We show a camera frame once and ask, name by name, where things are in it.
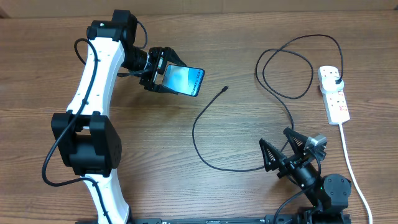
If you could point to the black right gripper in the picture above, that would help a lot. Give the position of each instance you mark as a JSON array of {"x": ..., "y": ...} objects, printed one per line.
[{"x": 288, "y": 163}]

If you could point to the blue Galaxy smartphone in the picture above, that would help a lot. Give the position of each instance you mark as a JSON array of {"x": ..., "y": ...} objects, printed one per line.
[{"x": 184, "y": 80}]

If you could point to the white charger plug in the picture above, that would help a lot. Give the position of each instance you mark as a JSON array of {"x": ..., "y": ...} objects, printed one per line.
[{"x": 331, "y": 84}]

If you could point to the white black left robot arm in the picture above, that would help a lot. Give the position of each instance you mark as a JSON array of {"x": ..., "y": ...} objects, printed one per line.
[{"x": 87, "y": 141}]

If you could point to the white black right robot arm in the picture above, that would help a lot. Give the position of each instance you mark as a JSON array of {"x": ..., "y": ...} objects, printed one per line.
[{"x": 328, "y": 194}]

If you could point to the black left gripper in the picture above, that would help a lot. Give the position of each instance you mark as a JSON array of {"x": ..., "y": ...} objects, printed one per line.
[{"x": 167, "y": 53}]

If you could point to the white power strip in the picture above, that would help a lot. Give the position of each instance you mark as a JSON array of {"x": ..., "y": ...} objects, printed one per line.
[{"x": 335, "y": 103}]

